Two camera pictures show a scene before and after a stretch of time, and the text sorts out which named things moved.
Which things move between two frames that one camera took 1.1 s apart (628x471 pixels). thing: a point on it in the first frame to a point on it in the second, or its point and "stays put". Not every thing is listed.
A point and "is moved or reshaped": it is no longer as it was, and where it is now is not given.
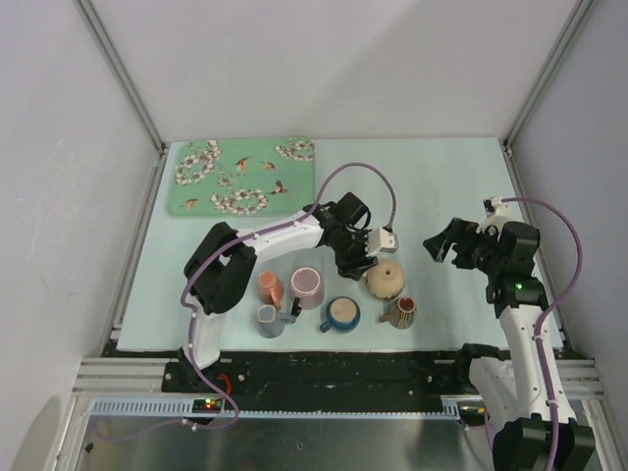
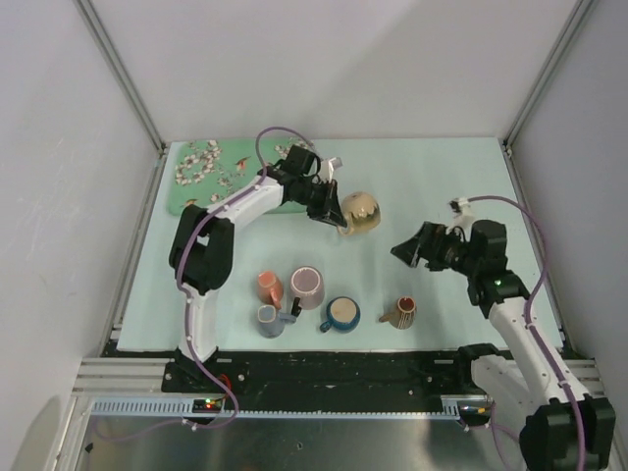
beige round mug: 386,280 is moved or reshaped
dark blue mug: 343,314 stays put
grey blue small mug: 272,322 stays put
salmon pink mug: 270,288 stays put
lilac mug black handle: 307,288 stays put
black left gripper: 354,267 to 329,209
